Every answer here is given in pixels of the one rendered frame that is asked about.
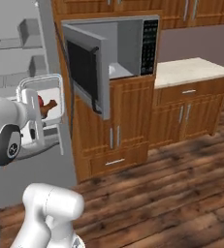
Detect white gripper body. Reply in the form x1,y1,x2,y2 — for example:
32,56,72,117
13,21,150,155
20,88,47,148

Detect red bell pepper piece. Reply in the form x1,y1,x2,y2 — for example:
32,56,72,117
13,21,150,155
37,94,46,109

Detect brown chicken drumstick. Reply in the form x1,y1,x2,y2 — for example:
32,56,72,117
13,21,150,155
39,99,58,120

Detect clear tupperware container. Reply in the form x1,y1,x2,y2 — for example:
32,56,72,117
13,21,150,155
16,73,66,157

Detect grey microwave door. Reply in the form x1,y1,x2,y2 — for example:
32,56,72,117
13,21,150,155
61,23,112,121

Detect grey microwave oven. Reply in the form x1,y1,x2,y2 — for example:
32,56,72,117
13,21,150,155
60,14,161,81

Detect grey fridge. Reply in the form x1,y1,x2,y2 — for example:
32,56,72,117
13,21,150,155
0,0,79,211

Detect tall wooden cupboard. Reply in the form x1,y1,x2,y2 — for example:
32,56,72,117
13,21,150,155
50,0,165,182

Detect wooden drawer front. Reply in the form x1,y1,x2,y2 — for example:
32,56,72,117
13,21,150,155
89,148,141,177
156,80,222,107

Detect low wooden cupboard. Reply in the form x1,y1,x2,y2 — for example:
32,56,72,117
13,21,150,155
147,76,224,150

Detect wooden wall cupboard door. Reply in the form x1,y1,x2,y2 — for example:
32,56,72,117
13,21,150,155
113,0,165,13
189,0,224,28
161,0,192,30
51,0,115,14

